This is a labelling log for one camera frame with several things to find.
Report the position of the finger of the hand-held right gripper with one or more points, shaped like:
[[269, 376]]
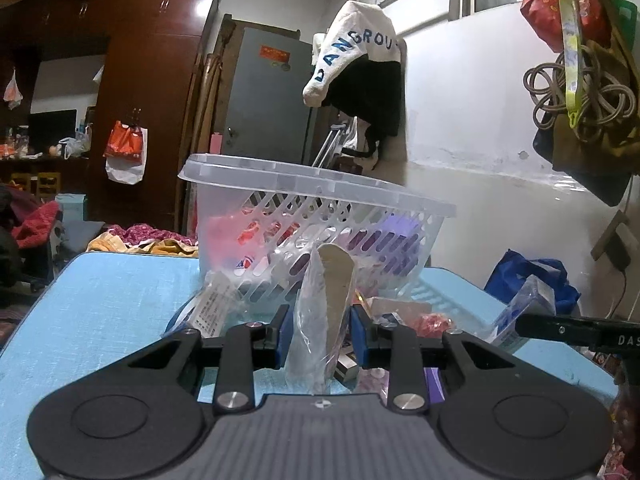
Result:
[[555, 330]]

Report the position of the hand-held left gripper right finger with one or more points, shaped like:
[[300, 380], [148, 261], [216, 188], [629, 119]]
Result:
[[358, 335]]

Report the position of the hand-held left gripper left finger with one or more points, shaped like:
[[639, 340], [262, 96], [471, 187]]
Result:
[[284, 340]]

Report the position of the clear blue packet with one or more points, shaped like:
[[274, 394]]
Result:
[[525, 302]]

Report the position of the beige bar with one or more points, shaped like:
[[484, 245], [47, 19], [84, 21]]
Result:
[[335, 280]]

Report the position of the red white packet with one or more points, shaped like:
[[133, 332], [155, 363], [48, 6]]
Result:
[[245, 240]]

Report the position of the purple carton box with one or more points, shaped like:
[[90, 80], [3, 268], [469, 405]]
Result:
[[395, 232]]

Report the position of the white plastic basket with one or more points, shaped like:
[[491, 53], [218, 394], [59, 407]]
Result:
[[300, 185]]

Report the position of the small silver box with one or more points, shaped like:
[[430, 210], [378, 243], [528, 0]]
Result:
[[347, 369]]

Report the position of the white orange box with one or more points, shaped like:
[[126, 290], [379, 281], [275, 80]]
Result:
[[400, 306]]

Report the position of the blue tote bag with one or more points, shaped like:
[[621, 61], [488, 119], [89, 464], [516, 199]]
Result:
[[530, 272]]

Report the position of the red crinkly packet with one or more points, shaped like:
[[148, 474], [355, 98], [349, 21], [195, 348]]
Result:
[[435, 324]]

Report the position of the clear packet white label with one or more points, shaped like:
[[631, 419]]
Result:
[[212, 305]]

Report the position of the purple printed box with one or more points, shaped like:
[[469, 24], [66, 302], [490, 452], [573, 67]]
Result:
[[434, 385]]

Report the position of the metal crutches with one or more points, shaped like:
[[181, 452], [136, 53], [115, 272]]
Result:
[[332, 142]]

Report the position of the pink tube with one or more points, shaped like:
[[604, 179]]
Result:
[[216, 142]]

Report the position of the grey door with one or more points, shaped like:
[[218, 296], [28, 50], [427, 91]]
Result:
[[270, 105]]

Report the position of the wooden boards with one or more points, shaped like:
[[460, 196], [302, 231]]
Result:
[[200, 110]]

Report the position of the light blue box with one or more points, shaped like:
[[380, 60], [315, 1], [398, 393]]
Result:
[[71, 207]]

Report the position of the orange shopping bag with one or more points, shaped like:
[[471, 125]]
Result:
[[122, 142]]

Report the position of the white black hanging jacket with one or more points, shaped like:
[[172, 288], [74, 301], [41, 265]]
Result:
[[360, 75]]

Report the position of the red knit cloth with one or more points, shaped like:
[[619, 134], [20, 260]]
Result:
[[37, 222]]

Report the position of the white plastic bag on desk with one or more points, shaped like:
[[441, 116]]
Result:
[[75, 145]]

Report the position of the dark wooden wardrobe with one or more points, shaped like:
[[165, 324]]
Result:
[[150, 85]]

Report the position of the black monitor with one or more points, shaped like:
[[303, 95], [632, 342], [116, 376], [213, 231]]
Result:
[[52, 130]]

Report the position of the red hanging bag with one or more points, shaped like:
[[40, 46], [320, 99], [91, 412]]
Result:
[[555, 5]]

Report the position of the white hanging plastic bag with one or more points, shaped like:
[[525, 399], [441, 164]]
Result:
[[12, 92]]

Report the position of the black wall charger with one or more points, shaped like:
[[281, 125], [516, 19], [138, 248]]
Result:
[[617, 250]]

